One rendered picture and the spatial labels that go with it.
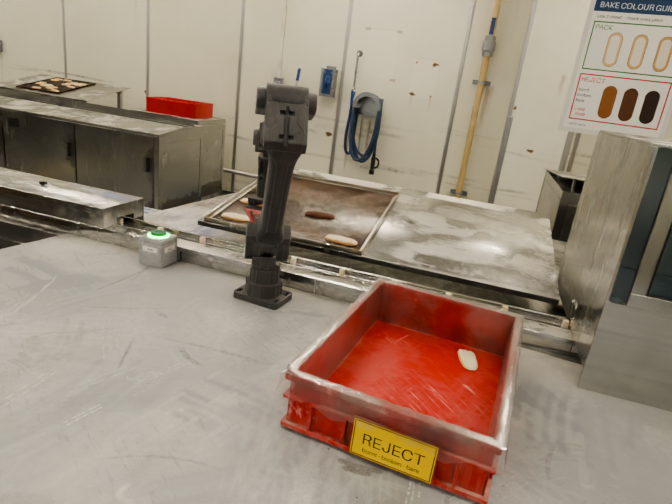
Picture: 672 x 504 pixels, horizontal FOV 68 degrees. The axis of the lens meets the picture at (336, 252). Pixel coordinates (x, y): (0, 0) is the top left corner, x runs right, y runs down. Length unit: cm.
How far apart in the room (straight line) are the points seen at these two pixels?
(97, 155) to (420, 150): 283
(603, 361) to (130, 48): 577
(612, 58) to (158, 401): 172
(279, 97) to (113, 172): 348
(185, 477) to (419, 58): 455
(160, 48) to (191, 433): 545
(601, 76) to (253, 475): 169
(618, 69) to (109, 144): 348
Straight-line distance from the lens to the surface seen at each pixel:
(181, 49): 590
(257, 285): 118
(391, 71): 502
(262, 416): 84
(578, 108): 199
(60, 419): 87
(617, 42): 201
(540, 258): 159
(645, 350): 112
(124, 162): 426
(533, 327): 124
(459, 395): 98
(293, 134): 90
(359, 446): 77
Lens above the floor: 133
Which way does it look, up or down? 18 degrees down
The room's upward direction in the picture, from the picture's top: 8 degrees clockwise
